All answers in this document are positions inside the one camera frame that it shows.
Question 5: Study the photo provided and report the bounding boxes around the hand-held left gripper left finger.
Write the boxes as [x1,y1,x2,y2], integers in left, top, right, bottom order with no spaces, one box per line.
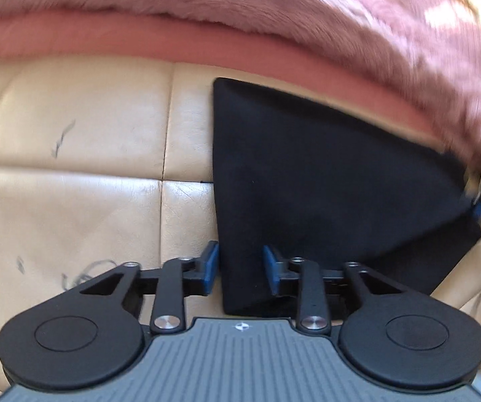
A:
[79,241,221,336]

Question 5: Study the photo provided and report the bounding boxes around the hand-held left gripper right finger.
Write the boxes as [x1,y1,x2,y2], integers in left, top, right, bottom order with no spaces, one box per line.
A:
[262,245,404,336]

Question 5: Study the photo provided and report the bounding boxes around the black pants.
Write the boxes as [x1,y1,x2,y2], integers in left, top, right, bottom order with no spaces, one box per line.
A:
[213,77,481,318]

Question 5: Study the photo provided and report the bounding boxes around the pink fleece blanket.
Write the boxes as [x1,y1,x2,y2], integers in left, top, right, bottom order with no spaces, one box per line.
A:
[349,0,481,164]

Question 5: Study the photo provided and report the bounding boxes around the beige leather bed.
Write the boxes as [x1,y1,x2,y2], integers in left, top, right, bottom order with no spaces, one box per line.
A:
[0,56,481,402]

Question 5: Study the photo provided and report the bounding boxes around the salmon pink bed sheet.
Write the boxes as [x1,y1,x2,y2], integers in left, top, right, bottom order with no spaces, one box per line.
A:
[0,10,446,145]

